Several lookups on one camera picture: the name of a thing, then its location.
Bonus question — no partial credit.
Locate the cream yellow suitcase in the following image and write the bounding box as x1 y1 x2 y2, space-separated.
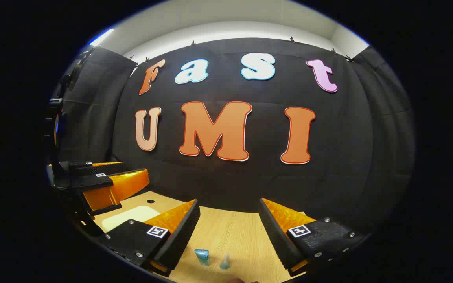
101 205 161 233

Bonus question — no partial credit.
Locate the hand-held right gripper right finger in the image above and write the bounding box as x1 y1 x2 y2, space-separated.
259 198 368 277

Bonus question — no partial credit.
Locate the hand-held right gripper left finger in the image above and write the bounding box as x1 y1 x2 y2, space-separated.
105 198 201 277

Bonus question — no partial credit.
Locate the blue skin care bottle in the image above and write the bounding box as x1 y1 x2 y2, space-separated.
194 248 211 267

